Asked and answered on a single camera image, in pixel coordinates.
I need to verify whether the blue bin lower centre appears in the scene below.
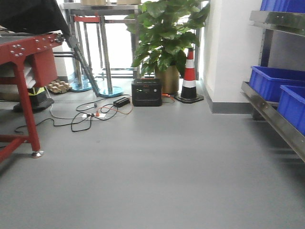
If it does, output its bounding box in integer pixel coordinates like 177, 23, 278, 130
277, 85, 305, 135

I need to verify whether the gold plant pot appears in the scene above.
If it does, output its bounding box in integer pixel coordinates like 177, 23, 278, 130
155, 65, 180, 94

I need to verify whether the red metal table frame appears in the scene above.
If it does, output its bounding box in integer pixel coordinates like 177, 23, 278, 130
0, 32, 63, 161

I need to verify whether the black yellow striped base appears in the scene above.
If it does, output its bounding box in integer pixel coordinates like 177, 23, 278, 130
27, 87, 54, 112

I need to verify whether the steel table with legs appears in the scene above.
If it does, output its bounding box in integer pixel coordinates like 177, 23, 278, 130
60, 2, 140, 98

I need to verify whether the blue bin lower right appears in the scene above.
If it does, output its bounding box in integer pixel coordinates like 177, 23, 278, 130
249, 66, 305, 102

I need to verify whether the white power strip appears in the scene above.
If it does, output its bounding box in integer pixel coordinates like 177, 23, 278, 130
81, 113, 106, 119

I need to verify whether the black power adapter brick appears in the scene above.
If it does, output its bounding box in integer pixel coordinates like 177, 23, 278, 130
113, 96, 130, 108

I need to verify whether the steel shelf front rail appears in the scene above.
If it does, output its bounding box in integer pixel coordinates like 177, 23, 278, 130
241, 82, 305, 160

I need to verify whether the green potted plant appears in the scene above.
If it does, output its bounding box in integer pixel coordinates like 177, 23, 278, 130
126, 0, 210, 76

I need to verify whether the black floor cable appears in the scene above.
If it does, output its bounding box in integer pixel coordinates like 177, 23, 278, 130
14, 94, 132, 133

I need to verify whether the orange white traffic cone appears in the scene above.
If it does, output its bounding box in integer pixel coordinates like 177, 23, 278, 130
175, 48, 204, 104

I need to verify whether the black cloth cover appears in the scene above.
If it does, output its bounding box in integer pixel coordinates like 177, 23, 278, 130
0, 0, 71, 36

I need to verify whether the wooden blocks pile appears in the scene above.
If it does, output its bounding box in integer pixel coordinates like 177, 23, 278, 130
46, 80, 72, 94

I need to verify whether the black portable power station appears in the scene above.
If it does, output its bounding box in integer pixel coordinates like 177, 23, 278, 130
131, 79, 162, 106

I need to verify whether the blue bin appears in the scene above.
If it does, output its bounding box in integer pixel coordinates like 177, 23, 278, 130
277, 85, 305, 135
249, 66, 305, 102

